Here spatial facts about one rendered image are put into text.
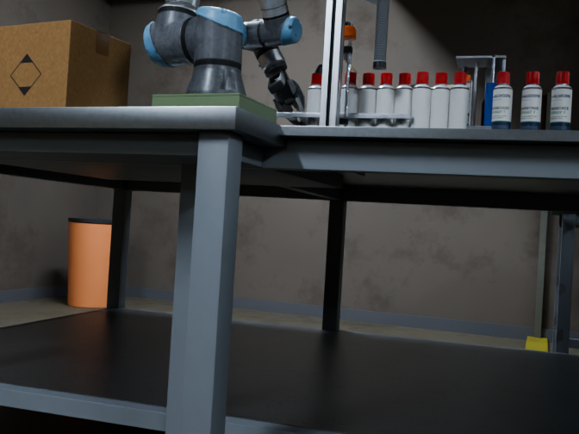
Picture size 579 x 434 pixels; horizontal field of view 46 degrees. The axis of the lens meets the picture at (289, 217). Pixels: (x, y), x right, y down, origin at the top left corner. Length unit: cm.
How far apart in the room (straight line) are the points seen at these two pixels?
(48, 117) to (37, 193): 382
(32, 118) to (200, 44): 48
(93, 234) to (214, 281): 357
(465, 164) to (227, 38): 67
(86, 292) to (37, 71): 302
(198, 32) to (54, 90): 41
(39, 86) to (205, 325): 93
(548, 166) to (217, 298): 64
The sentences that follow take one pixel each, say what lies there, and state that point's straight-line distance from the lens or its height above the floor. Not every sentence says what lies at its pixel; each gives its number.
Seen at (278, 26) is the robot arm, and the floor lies 118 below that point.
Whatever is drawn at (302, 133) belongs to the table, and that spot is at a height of 82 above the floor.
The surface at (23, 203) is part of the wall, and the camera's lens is 509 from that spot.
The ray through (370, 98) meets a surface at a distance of 198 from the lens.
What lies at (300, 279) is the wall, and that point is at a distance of 492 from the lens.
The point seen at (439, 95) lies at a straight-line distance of 196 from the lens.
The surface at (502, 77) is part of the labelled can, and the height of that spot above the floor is 107.
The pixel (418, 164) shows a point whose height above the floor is 77.
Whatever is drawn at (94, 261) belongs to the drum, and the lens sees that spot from 476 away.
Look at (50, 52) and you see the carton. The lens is 190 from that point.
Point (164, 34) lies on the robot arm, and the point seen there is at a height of 109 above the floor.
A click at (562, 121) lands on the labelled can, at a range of 194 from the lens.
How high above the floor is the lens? 63
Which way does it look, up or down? 1 degrees up
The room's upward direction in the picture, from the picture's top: 3 degrees clockwise
